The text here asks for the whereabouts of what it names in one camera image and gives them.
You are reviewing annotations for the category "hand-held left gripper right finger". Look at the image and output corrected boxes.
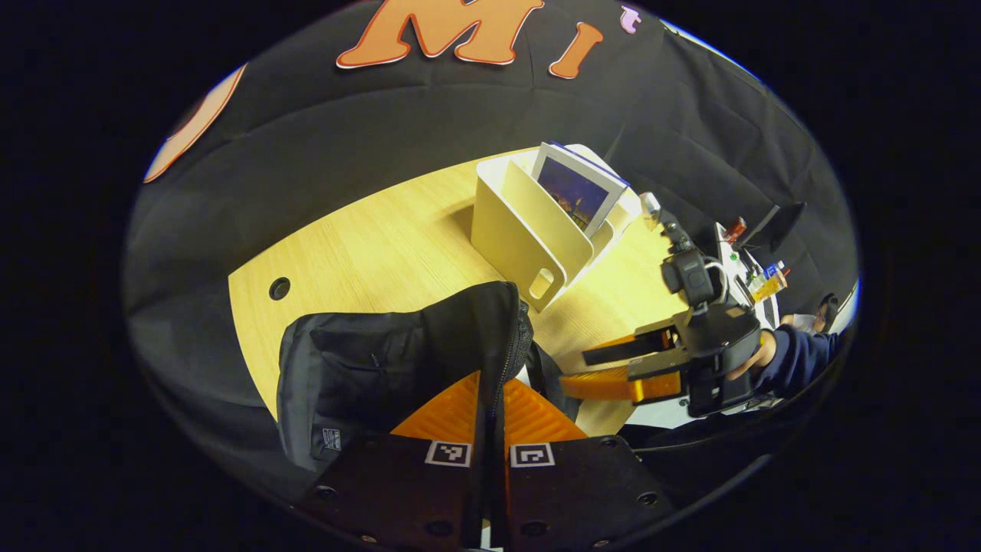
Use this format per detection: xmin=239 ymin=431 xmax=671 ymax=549
xmin=490 ymin=376 xmax=677 ymax=550

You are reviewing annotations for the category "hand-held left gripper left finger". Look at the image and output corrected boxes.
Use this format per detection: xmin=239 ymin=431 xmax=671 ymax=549
xmin=297 ymin=353 xmax=491 ymax=550

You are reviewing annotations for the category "black schoolbag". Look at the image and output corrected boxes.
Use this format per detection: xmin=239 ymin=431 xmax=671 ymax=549
xmin=276 ymin=281 xmax=583 ymax=472

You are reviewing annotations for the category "dark blue cover book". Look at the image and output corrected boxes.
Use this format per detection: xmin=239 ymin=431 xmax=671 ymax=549
xmin=531 ymin=140 xmax=631 ymax=240

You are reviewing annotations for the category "white bookshelf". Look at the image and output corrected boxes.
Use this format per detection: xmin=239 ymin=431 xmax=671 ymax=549
xmin=470 ymin=143 xmax=643 ymax=314

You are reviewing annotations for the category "black computer monitor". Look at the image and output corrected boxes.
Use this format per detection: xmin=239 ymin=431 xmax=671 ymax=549
xmin=740 ymin=201 xmax=807 ymax=251

